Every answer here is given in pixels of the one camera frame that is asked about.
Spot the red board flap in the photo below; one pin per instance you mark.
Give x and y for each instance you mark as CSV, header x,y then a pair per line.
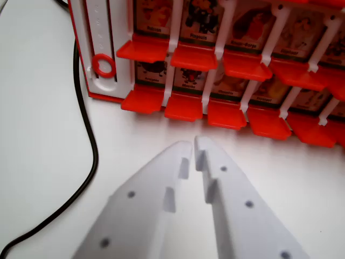
x,y
311,132
183,108
226,116
268,125
143,50
246,66
143,99
296,75
194,58

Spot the red and white game board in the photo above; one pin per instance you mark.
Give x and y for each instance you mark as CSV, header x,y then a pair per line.
x,y
107,27

